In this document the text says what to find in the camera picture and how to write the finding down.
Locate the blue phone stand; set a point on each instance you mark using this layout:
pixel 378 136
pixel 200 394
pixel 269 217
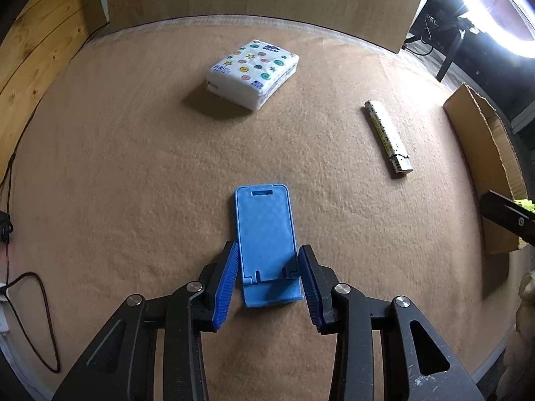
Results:
pixel 267 245

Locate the pine plank board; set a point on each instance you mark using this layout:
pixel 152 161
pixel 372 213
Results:
pixel 42 40

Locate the patterned tissue pack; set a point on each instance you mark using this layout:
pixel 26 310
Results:
pixel 250 75

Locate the yellow shuttlecock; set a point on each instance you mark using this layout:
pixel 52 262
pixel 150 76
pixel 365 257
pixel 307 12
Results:
pixel 526 204

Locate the ring light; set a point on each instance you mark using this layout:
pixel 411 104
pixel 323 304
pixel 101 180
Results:
pixel 510 23

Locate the black tripod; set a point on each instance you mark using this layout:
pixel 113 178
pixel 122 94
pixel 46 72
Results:
pixel 459 23

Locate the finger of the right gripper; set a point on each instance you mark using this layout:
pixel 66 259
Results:
pixel 505 213

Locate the patterned white lighter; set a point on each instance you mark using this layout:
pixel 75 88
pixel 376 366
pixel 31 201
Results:
pixel 390 138

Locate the brown cardboard box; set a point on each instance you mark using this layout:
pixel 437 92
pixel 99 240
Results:
pixel 489 153

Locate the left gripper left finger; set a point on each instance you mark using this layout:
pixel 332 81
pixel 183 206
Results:
pixel 119 363

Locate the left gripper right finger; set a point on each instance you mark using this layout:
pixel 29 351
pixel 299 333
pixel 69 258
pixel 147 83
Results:
pixel 417 362

